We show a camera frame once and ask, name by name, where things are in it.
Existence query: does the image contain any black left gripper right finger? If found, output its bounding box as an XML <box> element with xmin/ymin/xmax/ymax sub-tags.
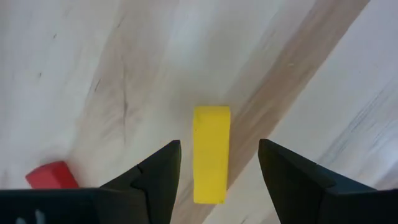
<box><xmin>257</xmin><ymin>139</ymin><xmax>398</xmax><ymax>224</ymax></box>

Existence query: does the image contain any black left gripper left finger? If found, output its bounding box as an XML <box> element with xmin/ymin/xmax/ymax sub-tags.
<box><xmin>0</xmin><ymin>139</ymin><xmax>182</xmax><ymax>224</ymax></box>

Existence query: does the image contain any yellow rectangular wooden block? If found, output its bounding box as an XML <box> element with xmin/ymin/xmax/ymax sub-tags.
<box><xmin>192</xmin><ymin>105</ymin><xmax>231</xmax><ymax>205</ymax></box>

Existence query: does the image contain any red wooden block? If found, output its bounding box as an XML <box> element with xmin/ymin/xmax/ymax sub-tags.
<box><xmin>24</xmin><ymin>161</ymin><xmax>80</xmax><ymax>190</ymax></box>

